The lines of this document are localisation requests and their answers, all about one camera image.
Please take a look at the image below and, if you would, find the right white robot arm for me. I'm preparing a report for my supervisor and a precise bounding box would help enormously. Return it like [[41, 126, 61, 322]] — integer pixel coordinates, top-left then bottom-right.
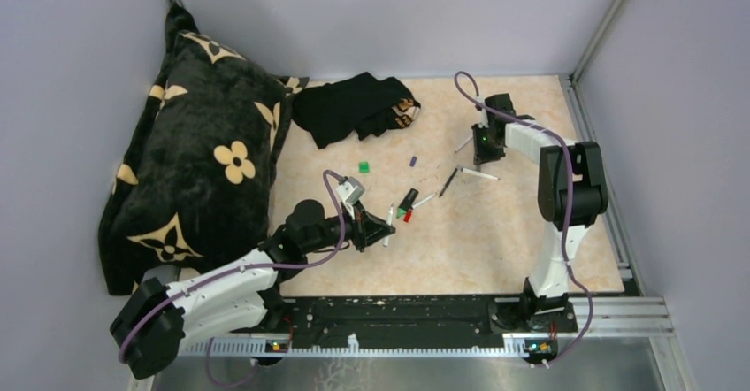
[[472, 94, 608, 331]]

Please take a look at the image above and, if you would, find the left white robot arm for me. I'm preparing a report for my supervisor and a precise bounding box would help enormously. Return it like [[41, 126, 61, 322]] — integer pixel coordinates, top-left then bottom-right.
[[110, 199, 396, 379]]

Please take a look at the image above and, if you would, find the white pen with clip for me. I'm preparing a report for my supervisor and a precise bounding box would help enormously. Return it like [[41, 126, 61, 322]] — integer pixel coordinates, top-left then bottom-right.
[[459, 167, 500, 180]]

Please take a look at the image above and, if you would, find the black thin pen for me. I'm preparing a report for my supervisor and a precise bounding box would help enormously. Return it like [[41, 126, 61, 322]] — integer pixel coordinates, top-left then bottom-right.
[[438, 167, 459, 198]]

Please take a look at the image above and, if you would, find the black green highlighter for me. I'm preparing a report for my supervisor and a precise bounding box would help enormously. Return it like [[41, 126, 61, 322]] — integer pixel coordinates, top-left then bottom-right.
[[396, 188, 419, 219]]

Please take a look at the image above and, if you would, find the black folded cloth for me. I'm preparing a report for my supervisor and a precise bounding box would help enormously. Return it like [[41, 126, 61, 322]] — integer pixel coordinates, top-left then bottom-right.
[[292, 73, 422, 149]]

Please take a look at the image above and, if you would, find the black floral plush pillow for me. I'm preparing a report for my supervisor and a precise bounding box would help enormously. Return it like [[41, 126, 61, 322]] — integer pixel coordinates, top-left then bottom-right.
[[97, 4, 308, 296]]

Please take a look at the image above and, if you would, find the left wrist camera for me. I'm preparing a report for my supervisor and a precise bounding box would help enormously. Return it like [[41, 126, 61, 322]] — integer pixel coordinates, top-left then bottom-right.
[[339, 177, 365, 205]]

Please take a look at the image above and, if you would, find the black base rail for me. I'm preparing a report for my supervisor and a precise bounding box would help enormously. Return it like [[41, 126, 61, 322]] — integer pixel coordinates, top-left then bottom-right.
[[243, 295, 578, 349]]

